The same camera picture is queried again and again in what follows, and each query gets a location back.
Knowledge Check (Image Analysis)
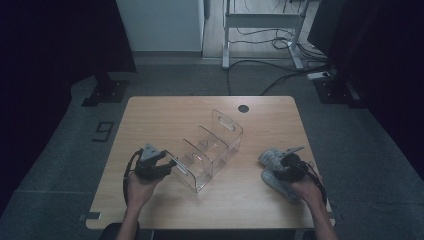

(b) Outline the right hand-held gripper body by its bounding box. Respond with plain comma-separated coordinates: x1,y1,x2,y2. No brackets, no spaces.
280,146,308,183

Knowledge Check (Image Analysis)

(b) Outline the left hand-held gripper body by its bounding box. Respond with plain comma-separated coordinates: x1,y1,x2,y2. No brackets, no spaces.
134,143,168,182

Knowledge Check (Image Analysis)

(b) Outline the grey striped cloth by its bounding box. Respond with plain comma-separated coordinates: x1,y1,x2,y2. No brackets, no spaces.
258,148,303,205

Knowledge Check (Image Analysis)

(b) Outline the clear acrylic divided organizer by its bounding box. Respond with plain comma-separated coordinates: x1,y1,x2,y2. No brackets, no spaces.
164,109,244,194

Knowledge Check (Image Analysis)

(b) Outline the person's left hand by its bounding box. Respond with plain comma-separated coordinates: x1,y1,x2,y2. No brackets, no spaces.
125,173,161,209

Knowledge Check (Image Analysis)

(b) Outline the person's right hand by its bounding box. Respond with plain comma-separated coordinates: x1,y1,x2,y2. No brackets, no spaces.
289,180,324,211

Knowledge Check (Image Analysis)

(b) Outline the black stand base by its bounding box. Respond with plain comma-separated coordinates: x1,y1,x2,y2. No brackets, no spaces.
313,78,366,109
81,71,130,108

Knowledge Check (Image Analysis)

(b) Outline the white power strip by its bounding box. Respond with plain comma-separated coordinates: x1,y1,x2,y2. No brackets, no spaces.
306,70,332,81

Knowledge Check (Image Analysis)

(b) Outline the dark curtain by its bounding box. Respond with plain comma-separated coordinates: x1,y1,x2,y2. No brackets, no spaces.
306,0,424,183
0,0,138,218

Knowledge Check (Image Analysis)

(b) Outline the right hand-held gripper black cable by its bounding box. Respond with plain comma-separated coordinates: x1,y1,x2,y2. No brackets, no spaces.
299,161,328,204

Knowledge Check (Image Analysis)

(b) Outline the hand-held gripper black cable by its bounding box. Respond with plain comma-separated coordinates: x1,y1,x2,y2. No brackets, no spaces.
299,161,328,204
122,148,144,206

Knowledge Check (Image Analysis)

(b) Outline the left hand-held gripper black cable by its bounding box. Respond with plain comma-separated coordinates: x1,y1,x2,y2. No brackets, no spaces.
122,148,144,206

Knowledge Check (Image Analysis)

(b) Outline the long black floor cable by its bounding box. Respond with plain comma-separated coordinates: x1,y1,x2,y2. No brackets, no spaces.
226,59,331,97

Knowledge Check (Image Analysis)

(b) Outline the black floor cable bundle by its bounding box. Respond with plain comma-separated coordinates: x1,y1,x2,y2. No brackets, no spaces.
229,27,329,64

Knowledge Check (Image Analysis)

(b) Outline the white desk frame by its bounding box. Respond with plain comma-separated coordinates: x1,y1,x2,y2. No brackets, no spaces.
221,0,313,70

